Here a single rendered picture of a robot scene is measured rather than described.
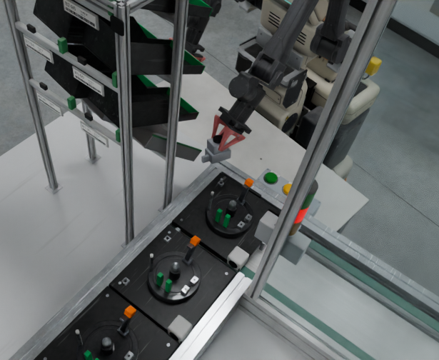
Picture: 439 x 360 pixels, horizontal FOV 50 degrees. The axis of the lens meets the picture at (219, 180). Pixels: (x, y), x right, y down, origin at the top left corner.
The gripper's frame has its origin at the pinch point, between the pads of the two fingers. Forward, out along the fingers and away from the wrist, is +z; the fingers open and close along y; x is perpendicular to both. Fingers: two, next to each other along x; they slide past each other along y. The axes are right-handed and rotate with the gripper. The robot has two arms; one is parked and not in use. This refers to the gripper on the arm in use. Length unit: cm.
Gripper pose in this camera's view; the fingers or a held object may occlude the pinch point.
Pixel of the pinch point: (217, 143)
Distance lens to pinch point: 134.9
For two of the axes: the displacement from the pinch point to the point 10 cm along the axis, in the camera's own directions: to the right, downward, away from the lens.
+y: 4.7, 5.6, -6.8
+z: -5.7, 7.8, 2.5
